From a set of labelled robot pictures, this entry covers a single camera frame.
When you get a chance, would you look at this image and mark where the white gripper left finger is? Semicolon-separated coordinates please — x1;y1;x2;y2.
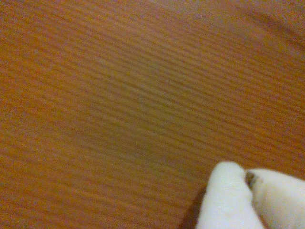
195;161;265;229

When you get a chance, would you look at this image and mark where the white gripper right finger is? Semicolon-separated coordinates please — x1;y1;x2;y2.
245;168;305;229

